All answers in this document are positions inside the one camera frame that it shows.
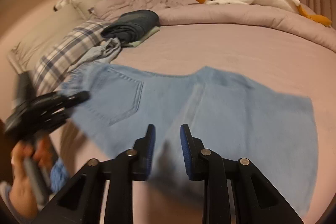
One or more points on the plaid pillow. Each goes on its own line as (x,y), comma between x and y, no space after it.
(65,48)

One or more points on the person's left forearm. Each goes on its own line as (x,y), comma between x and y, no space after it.
(5,200)

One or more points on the pink duvet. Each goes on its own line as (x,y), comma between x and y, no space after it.
(236,19)

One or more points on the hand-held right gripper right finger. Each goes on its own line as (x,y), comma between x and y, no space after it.
(186,153)

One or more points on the blue fluffy rug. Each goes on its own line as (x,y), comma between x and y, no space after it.
(59,174)

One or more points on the large beige pillow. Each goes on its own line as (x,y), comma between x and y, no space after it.
(47,29)

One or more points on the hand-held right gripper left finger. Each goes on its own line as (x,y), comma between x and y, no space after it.
(150,150)

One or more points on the person's left hand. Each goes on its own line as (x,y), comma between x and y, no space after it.
(23,182)

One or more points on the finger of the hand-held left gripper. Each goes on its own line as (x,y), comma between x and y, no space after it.
(73,99)
(56,120)

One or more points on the light green folded cloth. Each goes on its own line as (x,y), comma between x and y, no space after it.
(147,36)

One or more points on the white and grey plush toy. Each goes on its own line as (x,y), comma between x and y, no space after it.
(64,2)

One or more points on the light blue denim pants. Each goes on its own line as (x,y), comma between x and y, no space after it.
(223,113)

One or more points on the small beige pillow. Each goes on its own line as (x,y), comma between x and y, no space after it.
(89,3)

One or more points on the folded dark jeans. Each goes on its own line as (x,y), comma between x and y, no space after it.
(131,23)

